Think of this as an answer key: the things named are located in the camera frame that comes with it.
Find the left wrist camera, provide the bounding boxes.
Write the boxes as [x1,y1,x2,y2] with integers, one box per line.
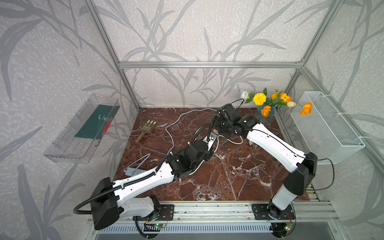
[204,131,218,151]

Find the blue-white power strip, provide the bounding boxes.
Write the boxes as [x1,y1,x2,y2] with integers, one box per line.
[123,168,146,177]

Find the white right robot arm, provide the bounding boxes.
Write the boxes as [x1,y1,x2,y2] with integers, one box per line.
[212,104,321,220]

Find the clear plastic wall bin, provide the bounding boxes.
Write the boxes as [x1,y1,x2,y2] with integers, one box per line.
[44,94,121,164]

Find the green booklet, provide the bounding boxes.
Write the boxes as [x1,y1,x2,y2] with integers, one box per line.
[75,105,120,140]

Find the red pen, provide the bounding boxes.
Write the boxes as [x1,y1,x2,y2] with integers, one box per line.
[102,120,112,134]

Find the white wire mesh basket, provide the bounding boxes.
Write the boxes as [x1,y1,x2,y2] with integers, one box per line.
[291,92,366,165]

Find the blue glass vase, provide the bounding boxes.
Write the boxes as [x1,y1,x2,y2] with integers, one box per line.
[254,104,276,126]

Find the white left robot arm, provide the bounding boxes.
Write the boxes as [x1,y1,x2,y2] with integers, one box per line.
[73,140,214,230]

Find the wooden brush green bristles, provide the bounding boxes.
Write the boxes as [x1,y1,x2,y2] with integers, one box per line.
[136,120,157,142]

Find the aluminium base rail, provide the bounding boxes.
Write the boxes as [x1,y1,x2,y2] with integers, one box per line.
[89,200,340,224]

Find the yellow orange flower bouquet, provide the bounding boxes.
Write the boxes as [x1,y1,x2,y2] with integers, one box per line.
[240,88,313,116]

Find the white power strip cord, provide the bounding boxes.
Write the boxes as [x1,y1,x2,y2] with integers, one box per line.
[188,114,264,175]

